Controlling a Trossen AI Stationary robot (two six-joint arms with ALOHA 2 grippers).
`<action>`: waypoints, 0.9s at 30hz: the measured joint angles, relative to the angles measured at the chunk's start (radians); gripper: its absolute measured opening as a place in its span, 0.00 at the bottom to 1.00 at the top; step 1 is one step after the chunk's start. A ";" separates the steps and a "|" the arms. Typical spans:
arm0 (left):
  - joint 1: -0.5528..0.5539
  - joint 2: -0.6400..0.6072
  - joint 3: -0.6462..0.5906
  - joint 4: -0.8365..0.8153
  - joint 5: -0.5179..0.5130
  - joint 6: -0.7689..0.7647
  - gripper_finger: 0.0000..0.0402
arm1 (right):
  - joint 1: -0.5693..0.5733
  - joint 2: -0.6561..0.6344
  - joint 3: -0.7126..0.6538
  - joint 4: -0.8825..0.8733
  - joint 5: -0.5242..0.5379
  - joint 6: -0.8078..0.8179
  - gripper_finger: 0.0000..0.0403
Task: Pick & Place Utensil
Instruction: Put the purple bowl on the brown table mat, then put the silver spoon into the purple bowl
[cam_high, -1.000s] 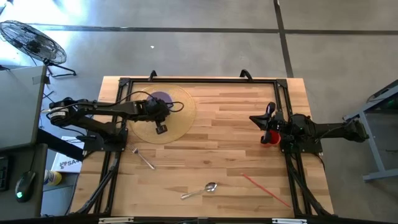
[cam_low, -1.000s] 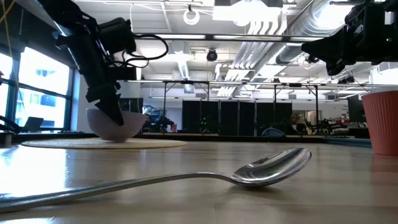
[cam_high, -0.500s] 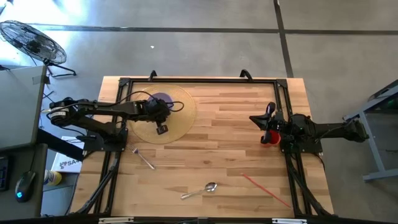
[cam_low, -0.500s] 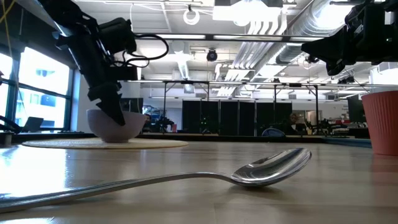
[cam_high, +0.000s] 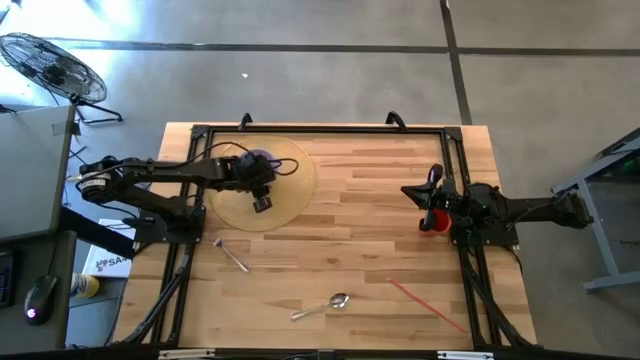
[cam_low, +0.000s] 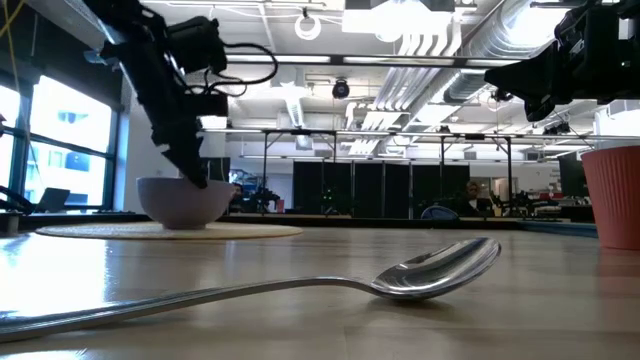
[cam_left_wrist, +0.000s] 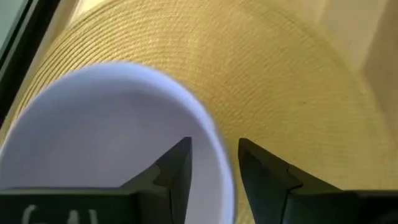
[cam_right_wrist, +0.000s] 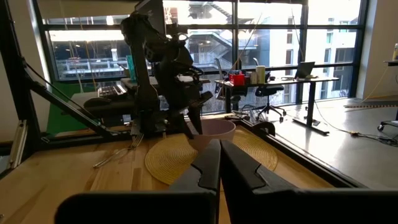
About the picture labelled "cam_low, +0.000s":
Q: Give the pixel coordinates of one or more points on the black aluminium rig frame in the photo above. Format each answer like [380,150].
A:
[400,60]

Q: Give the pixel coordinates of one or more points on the open laptop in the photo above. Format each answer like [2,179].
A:
[52,200]

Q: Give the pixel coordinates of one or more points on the blue office chair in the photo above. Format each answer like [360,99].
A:
[439,213]

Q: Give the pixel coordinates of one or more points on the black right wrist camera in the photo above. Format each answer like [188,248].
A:
[582,22]

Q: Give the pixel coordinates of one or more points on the red ribbed cup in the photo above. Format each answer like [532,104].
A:
[615,200]

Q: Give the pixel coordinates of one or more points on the round woven beige placemat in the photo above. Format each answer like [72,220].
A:
[250,231]

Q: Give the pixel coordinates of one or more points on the black computer monitor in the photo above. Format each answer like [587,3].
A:
[572,175]

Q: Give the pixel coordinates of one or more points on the black partition panels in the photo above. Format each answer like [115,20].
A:
[370,190]

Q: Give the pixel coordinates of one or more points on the black overhead camera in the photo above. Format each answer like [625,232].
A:
[341,89]

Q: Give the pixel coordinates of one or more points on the silver metal spoon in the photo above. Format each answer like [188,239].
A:
[435,275]

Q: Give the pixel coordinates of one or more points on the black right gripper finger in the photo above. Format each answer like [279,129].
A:
[517,62]
[515,82]

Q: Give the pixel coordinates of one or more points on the lilac ceramic bowl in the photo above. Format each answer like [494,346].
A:
[175,205]

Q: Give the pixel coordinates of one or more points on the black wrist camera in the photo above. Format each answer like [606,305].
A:
[582,22]
[197,45]

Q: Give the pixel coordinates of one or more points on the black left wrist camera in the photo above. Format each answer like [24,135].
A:
[197,45]

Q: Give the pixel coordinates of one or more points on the person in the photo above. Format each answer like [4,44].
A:
[474,199]

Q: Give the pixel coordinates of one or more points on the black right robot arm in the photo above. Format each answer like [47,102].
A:
[620,60]

